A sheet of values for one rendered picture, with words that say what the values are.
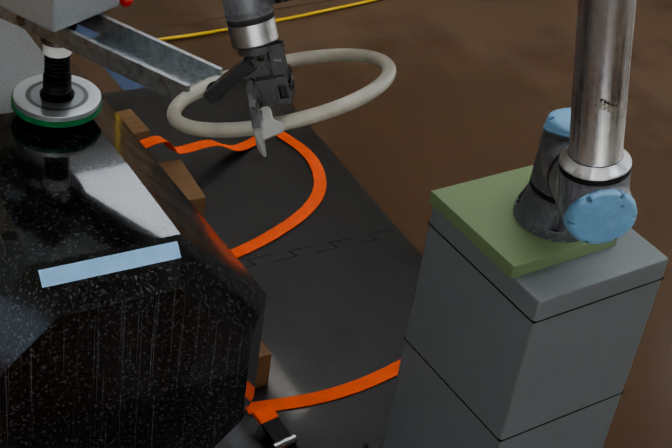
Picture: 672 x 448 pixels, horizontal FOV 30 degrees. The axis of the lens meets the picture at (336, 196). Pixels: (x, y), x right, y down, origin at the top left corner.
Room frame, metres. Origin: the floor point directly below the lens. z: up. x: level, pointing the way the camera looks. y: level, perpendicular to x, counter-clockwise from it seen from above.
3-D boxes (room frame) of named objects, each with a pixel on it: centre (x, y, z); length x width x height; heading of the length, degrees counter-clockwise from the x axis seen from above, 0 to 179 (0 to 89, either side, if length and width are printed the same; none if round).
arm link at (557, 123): (2.42, -0.51, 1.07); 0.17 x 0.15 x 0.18; 10
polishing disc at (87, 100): (2.62, 0.71, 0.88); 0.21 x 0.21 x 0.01
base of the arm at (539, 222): (2.42, -0.51, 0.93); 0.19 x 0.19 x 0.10
